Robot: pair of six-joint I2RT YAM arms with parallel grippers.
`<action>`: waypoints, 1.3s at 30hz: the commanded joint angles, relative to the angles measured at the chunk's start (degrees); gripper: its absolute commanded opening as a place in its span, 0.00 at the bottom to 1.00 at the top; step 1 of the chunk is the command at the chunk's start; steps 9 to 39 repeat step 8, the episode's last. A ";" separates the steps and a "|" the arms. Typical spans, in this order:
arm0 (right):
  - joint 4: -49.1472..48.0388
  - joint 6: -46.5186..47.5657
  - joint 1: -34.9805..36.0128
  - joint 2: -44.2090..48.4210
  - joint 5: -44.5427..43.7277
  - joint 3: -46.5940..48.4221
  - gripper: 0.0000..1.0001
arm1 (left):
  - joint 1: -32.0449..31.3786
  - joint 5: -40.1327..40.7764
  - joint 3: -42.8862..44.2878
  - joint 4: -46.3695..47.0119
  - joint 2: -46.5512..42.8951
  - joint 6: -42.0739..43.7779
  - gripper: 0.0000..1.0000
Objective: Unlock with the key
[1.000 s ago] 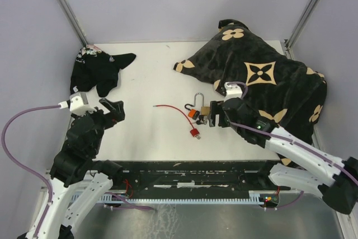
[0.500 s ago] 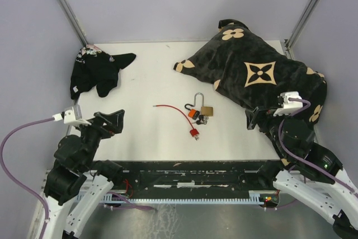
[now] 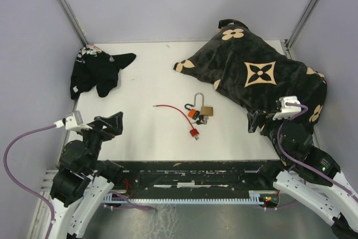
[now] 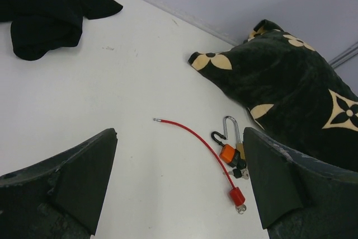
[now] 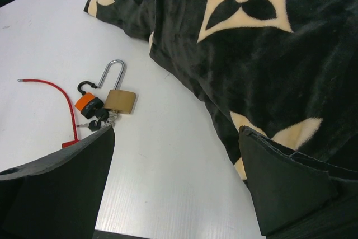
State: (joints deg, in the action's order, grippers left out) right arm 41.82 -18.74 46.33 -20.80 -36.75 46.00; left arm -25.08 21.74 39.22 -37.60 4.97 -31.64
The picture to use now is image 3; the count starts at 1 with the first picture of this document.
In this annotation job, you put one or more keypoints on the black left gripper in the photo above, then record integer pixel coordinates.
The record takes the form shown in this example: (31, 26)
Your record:
(115, 121)

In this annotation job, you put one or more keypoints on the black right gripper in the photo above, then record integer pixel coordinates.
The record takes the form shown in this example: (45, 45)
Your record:
(260, 117)

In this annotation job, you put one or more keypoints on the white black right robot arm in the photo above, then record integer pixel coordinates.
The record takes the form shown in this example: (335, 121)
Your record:
(305, 172)

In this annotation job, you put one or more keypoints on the right aluminium frame post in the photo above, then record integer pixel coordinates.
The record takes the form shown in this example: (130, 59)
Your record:
(301, 23)

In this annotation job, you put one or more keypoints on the aluminium frame post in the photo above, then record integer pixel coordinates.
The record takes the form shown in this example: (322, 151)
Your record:
(301, 23)
(73, 21)

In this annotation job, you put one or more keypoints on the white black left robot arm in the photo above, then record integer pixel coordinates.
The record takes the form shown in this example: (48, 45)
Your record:
(82, 180)

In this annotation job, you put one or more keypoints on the brass padlock silver shackle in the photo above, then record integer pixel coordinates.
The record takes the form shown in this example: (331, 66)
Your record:
(205, 110)

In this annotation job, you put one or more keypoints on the black beige patterned blanket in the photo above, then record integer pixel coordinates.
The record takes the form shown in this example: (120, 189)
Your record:
(247, 70)

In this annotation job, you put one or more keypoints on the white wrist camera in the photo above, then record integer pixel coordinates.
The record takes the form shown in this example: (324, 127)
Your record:
(73, 122)
(287, 107)

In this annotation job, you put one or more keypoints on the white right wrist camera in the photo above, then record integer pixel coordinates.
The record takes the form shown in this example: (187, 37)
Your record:
(287, 107)

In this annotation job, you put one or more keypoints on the orange black small padlock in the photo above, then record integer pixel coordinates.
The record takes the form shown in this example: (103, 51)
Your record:
(192, 112)

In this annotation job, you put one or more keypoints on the white slotted cable duct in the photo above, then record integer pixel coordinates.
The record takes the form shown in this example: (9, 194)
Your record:
(193, 199)

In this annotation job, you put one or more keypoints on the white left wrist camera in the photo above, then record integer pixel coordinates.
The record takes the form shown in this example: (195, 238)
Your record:
(73, 122)

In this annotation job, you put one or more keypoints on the black base frame bar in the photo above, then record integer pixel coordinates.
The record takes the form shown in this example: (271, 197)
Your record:
(194, 179)

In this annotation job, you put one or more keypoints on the black headed key pair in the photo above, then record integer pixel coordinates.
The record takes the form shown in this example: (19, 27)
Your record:
(199, 121)

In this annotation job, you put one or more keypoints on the black printed garment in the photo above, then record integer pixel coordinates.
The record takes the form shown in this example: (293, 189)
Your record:
(94, 68)

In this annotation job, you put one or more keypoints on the left aluminium frame post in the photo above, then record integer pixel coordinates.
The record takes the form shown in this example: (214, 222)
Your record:
(73, 21)

